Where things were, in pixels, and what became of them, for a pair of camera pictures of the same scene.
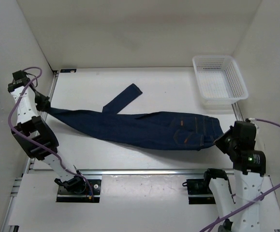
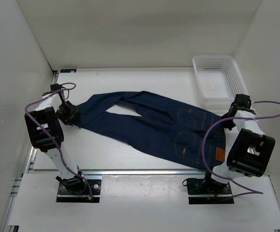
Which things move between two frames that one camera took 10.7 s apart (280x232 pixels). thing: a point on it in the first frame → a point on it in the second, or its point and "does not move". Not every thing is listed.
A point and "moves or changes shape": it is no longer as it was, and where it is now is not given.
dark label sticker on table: [73, 70] does not move
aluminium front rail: [128, 172] does not move
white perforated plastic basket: [220, 82] does not move
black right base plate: [199, 186] does not move
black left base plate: [65, 195] does not move
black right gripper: [219, 141] → [226, 124]
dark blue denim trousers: [170, 130] moves or changes shape
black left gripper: [45, 102] → [73, 112]
